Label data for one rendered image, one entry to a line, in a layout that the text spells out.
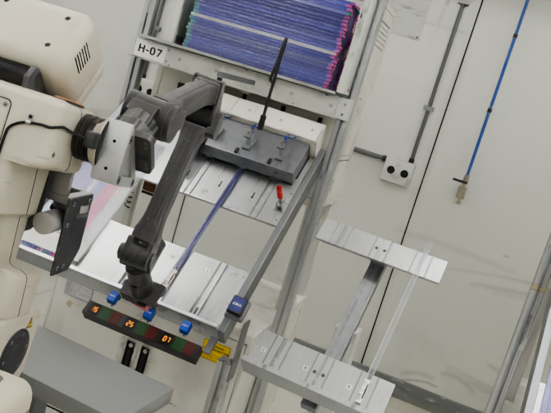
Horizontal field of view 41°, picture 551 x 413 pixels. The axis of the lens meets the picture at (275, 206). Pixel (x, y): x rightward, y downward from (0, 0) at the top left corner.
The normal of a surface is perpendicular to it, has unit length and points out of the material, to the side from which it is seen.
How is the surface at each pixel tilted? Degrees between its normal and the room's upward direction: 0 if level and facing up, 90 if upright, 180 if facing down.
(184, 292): 43
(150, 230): 67
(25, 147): 82
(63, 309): 90
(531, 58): 90
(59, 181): 90
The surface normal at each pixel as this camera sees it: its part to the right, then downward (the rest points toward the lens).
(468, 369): -0.29, 0.07
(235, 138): 0.00, -0.64
